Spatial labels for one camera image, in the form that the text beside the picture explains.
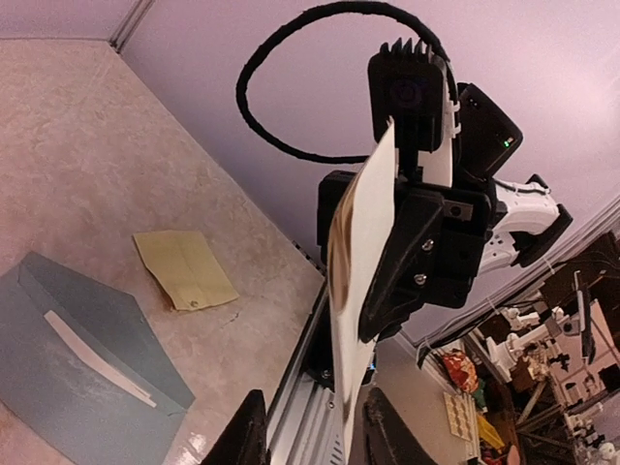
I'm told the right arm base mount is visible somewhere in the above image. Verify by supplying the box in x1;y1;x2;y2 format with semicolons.
304;336;334;391

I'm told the blue envelope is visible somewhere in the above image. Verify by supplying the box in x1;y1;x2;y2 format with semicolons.
1;252;195;464

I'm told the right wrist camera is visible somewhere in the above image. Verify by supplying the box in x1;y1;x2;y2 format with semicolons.
367;39;448;152

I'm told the yellow paper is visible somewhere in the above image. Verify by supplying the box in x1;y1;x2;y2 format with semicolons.
133;231;238;311

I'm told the right camera cable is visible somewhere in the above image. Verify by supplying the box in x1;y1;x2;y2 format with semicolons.
234;0;459;165

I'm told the lined letter paper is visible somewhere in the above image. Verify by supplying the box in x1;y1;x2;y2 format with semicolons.
327;121;398;464

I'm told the aluminium front rail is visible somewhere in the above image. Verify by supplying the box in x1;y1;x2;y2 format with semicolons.
266;287;345;465

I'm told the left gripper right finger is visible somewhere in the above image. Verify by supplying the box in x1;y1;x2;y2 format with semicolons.
362;387;436;465

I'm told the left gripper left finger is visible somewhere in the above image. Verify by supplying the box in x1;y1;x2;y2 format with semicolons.
201;389;269;465

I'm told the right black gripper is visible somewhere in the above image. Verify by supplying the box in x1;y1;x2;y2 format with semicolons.
315;169;495;345

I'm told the brown sticker sheet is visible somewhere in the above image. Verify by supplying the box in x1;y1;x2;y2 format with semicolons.
443;392;474;442

